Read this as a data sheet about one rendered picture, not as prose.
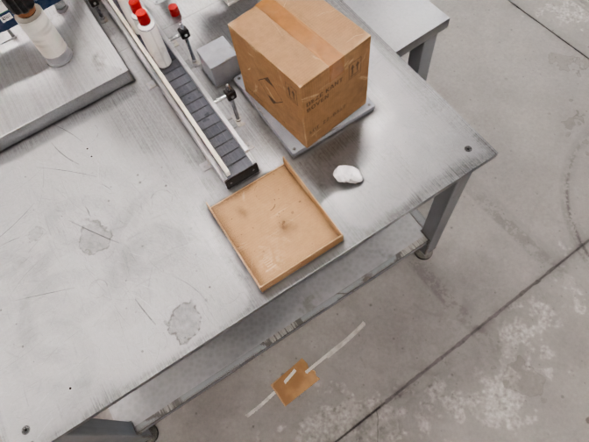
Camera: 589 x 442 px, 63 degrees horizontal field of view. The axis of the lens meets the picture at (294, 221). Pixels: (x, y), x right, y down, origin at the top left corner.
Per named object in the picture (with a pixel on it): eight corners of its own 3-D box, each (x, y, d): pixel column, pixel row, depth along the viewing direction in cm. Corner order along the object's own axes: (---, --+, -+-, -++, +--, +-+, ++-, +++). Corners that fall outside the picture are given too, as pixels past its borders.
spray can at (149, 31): (153, 61, 157) (129, 10, 138) (167, 54, 158) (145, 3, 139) (160, 72, 155) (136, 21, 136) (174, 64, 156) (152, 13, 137)
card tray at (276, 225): (209, 208, 138) (205, 202, 134) (285, 163, 142) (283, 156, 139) (262, 292, 126) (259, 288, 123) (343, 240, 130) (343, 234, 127)
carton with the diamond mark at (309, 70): (244, 90, 152) (227, 24, 128) (302, 50, 157) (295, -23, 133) (307, 149, 141) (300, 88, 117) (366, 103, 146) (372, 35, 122)
